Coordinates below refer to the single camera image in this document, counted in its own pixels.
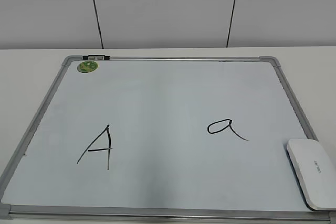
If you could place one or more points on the round green magnet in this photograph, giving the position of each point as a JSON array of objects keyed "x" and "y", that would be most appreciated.
[{"x": 87, "y": 66}]

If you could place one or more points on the white whiteboard eraser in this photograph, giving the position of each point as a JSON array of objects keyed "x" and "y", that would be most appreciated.
[{"x": 315, "y": 173}]

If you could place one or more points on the black grey marker clip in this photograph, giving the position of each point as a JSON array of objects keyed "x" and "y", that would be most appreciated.
[{"x": 96, "y": 57}]

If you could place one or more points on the white board with grey frame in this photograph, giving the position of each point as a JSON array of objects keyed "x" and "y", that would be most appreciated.
[{"x": 173, "y": 139}]

